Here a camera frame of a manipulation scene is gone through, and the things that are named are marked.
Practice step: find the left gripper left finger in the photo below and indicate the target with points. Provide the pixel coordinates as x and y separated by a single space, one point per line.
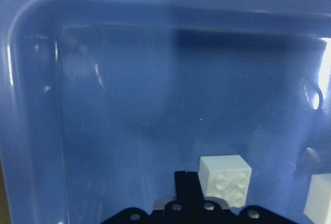
177 210

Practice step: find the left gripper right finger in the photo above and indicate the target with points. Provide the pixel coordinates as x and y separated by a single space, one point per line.
201 210

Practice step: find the white block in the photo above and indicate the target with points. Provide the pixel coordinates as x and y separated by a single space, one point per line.
225 177
317 207

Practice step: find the blue plastic tray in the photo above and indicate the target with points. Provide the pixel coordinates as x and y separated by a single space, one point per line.
103 100

